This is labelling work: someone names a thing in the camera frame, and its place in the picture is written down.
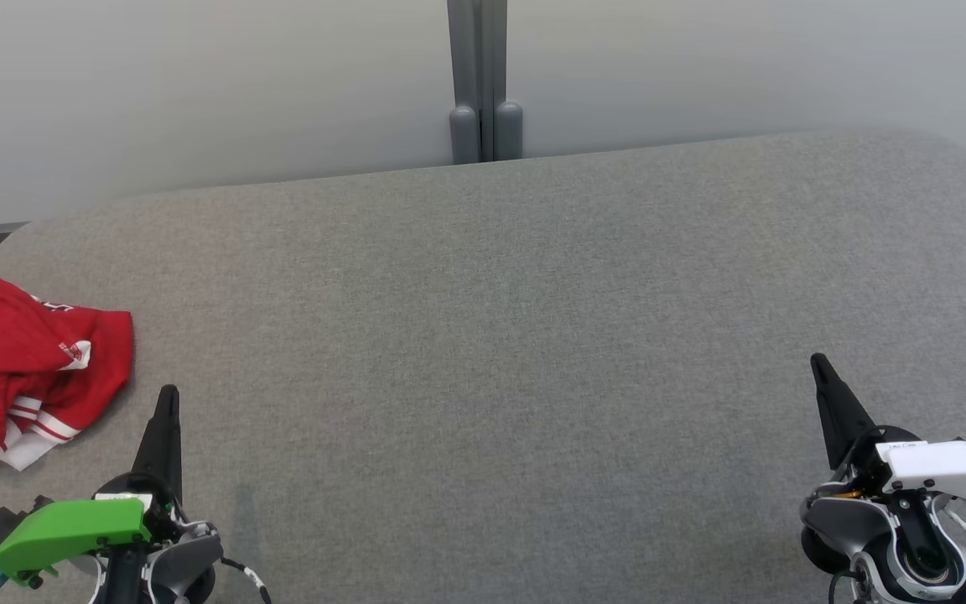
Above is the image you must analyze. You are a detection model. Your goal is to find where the grey partition post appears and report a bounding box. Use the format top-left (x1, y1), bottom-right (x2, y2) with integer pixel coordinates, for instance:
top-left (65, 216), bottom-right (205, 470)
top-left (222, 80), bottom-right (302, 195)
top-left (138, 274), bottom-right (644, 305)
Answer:
top-left (447, 0), bottom-right (524, 164)

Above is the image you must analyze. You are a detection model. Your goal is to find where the red shorts white trim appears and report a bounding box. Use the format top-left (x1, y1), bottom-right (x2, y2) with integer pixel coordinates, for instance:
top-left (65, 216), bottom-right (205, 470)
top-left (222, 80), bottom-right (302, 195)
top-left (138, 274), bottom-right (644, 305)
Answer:
top-left (0, 309), bottom-right (133, 458)

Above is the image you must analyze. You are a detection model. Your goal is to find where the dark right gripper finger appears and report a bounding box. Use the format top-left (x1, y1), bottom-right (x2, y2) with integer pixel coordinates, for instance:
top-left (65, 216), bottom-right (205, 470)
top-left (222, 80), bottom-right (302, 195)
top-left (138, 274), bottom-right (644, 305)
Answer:
top-left (810, 353), bottom-right (878, 471)

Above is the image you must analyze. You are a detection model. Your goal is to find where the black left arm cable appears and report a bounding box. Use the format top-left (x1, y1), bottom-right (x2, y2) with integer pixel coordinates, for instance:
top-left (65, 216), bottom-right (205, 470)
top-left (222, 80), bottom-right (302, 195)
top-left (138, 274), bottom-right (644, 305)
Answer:
top-left (219, 556), bottom-right (271, 604)

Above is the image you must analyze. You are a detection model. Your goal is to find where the grey fabric sofa seat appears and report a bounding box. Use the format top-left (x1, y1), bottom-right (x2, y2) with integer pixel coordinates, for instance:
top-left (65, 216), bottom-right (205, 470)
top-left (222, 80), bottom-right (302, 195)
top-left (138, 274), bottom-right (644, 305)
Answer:
top-left (0, 126), bottom-right (966, 604)

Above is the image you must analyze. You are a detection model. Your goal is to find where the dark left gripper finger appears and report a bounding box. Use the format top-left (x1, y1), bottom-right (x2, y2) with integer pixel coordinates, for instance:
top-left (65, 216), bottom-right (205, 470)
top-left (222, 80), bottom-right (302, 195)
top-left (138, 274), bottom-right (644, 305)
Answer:
top-left (132, 384), bottom-right (184, 504)

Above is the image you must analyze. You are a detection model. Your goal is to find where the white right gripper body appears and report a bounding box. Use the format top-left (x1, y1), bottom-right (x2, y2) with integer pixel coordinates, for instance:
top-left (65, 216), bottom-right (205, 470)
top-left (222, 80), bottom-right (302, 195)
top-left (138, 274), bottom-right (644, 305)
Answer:
top-left (835, 426), bottom-right (966, 504)

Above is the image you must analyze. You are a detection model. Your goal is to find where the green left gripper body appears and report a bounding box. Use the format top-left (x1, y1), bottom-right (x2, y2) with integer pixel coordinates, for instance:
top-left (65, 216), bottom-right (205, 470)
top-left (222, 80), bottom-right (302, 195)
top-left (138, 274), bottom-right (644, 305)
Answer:
top-left (0, 472), bottom-right (184, 581)

